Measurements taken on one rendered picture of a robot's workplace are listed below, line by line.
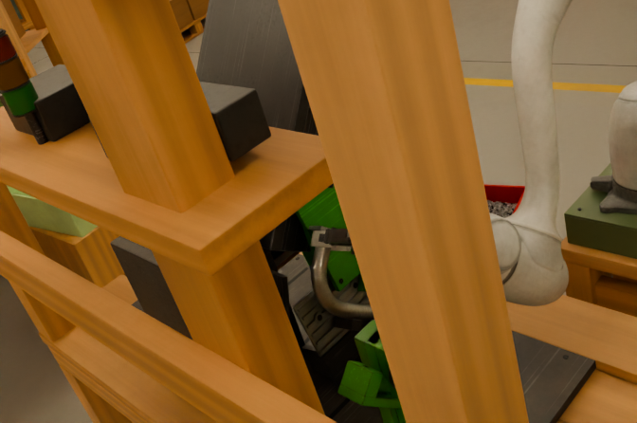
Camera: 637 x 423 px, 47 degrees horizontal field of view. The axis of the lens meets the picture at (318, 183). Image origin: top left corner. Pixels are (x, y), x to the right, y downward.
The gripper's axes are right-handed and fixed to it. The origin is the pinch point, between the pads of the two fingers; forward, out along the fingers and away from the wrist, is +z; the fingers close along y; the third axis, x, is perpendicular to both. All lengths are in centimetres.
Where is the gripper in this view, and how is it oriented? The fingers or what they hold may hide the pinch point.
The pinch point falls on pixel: (331, 241)
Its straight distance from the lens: 138.7
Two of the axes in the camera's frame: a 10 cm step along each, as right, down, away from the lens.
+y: -7.9, -2.5, -5.7
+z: -5.9, 0.5, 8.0
